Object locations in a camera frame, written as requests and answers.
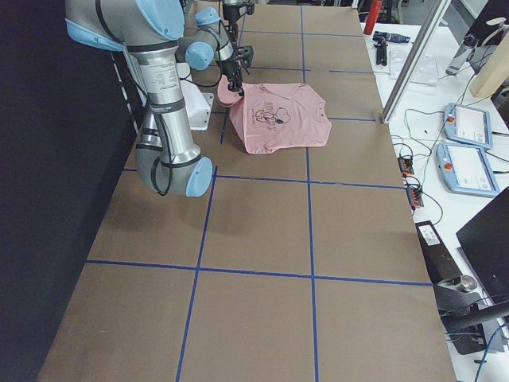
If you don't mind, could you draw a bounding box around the black monitor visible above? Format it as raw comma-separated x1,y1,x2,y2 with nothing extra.
457,189,508,296

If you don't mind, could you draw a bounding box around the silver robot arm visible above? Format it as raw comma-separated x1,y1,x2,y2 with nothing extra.
220,0,255,23
65,1,243,197

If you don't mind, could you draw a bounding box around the black box with label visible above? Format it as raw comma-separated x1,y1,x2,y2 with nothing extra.
415,220,463,284

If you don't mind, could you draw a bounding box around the orange usb hub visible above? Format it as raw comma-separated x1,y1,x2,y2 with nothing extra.
406,184,424,210
397,157,414,177

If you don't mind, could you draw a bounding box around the red water bottle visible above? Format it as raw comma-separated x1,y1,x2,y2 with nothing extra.
363,0,383,35

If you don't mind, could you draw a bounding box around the black folded tripod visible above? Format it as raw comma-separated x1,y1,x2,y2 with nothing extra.
375,37,387,66

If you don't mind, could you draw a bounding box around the lower blue teach pendant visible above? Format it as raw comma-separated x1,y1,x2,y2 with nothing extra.
436,142,500,197

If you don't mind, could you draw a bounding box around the pink printed t-shirt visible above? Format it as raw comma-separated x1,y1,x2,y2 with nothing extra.
217,76,332,154

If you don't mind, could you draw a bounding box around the blue folded umbrella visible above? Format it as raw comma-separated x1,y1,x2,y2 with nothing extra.
372,31,410,44

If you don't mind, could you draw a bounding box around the aluminium frame post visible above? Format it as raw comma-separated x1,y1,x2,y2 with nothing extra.
381,0,451,123

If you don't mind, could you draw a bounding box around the upper blue teach pendant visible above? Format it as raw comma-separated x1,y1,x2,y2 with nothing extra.
443,103,493,150

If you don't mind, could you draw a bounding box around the clear plastic bag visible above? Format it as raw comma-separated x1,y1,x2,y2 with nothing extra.
388,48,438,85

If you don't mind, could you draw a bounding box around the lower orange usb hub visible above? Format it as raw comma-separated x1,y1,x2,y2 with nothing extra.
406,184,424,210

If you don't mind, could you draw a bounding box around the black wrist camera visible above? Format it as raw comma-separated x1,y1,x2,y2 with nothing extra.
237,45,254,68

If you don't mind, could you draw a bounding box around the blue teach pendant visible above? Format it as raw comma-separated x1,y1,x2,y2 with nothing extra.
436,142,500,197
443,103,493,150

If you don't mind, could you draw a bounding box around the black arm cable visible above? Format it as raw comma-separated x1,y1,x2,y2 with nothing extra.
149,115,176,197

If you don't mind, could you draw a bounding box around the upper orange usb hub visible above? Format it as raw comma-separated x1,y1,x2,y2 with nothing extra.
397,157,414,177

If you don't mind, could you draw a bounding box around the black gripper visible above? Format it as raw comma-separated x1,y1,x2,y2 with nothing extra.
221,59,244,97

